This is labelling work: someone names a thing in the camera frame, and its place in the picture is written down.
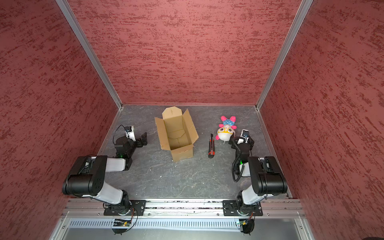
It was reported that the white pink blue plush toy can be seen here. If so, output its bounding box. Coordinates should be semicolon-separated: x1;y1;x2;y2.
215;116;237;142

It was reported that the red black utility knife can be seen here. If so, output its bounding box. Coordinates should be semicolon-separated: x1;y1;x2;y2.
208;134;215;159

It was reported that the brown cardboard express box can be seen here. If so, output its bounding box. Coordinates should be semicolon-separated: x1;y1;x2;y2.
155;107;199;162

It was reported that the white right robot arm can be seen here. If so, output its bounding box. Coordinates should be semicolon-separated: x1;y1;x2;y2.
229;137;288;216

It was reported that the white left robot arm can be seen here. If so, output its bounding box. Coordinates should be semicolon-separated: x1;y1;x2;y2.
62;133;148;216

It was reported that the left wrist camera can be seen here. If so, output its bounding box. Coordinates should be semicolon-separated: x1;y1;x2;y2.
124;126;136;142

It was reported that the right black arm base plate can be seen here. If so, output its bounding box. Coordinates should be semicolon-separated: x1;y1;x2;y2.
223;200;263;217

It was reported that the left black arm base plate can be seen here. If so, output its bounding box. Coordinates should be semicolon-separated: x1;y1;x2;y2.
104;200;147;217

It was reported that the aluminium front rail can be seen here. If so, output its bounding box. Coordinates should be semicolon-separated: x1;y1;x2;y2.
61;199;306;219

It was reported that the white slotted cable duct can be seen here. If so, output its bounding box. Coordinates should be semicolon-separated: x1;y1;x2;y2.
68;218;240;231

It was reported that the left aluminium corner post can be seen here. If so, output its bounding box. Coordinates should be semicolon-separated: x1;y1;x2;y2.
56;0;124;111

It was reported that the aluminium corner post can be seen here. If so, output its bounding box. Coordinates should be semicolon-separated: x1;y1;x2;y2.
56;0;124;111
256;0;313;112

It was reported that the right aluminium corner post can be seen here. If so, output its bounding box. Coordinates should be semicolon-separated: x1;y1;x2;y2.
256;0;313;112

